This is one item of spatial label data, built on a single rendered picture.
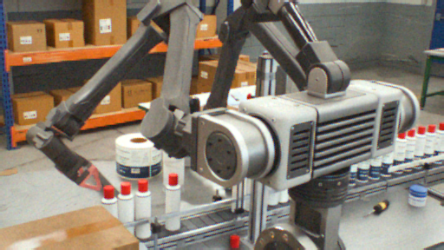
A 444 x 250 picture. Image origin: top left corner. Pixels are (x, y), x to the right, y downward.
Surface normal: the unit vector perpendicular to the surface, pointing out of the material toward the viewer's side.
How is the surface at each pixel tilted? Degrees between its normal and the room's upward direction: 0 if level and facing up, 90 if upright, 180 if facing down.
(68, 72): 90
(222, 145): 90
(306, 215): 90
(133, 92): 90
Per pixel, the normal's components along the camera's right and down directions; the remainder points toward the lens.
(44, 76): 0.64, 0.25
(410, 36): -0.76, 0.16
